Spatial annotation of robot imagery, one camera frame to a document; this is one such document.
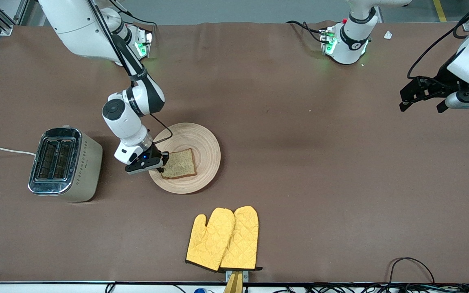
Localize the slice of brown bread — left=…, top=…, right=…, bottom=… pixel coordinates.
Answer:
left=160, top=148, right=197, bottom=180

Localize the round wooden plate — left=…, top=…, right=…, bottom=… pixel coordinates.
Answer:
left=148, top=122, right=221, bottom=195

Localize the beige chrome two-slot toaster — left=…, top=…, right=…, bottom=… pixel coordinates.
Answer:
left=28, top=126, right=103, bottom=203

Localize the yellow quilted oven mitt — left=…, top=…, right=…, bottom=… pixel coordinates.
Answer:
left=219, top=206, right=263, bottom=271
left=185, top=208, right=235, bottom=272

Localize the brown table cover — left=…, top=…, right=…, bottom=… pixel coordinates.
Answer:
left=0, top=20, right=469, bottom=283

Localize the black left arm base cable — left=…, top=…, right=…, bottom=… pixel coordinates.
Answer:
left=286, top=20, right=325, bottom=43

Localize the black arm base cable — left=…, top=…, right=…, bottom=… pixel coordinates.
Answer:
left=286, top=20, right=325, bottom=43
left=108, top=0, right=158, bottom=30

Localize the black right arm base cable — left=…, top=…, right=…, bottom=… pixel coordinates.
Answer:
left=108, top=0, right=158, bottom=30

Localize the wooden strip with metal bracket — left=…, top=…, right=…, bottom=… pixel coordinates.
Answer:
left=223, top=270, right=249, bottom=293

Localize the black looped cable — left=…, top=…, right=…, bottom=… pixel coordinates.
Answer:
left=388, top=257, right=436, bottom=285

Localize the black cable bundle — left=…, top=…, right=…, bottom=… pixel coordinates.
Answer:
left=275, top=283, right=469, bottom=293

